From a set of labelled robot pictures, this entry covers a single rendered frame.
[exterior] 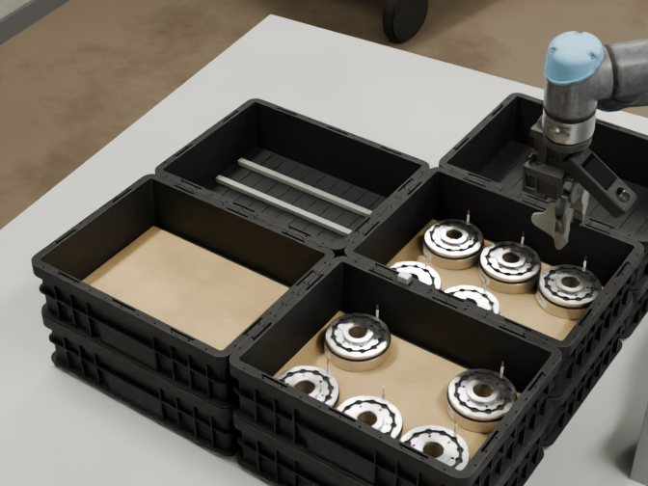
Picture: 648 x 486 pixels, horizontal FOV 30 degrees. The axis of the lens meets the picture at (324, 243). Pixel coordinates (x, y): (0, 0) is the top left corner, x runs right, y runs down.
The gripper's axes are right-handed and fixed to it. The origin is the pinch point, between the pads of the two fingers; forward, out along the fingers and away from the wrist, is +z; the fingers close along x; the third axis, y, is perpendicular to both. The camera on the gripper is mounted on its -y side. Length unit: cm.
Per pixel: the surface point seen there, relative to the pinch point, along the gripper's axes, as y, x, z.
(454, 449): -1.9, 40.3, 7.0
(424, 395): 8.3, 31.4, 11.5
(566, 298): -0.9, 2.0, 12.7
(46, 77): 229, -85, 111
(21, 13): 260, -106, 108
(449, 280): 18.5, 6.0, 15.0
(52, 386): 67, 55, 21
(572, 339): -8.4, 16.8, 3.5
